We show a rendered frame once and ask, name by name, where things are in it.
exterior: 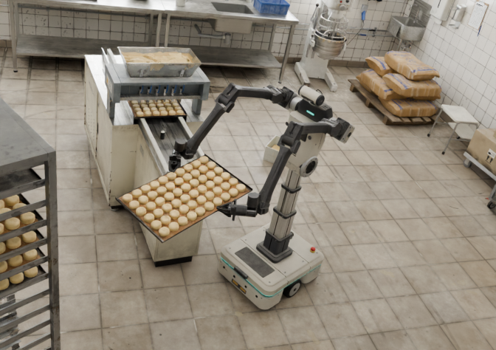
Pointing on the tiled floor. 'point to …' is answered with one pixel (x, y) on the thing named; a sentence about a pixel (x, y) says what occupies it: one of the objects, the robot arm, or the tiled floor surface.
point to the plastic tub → (271, 150)
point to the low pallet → (388, 111)
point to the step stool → (460, 116)
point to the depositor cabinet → (116, 133)
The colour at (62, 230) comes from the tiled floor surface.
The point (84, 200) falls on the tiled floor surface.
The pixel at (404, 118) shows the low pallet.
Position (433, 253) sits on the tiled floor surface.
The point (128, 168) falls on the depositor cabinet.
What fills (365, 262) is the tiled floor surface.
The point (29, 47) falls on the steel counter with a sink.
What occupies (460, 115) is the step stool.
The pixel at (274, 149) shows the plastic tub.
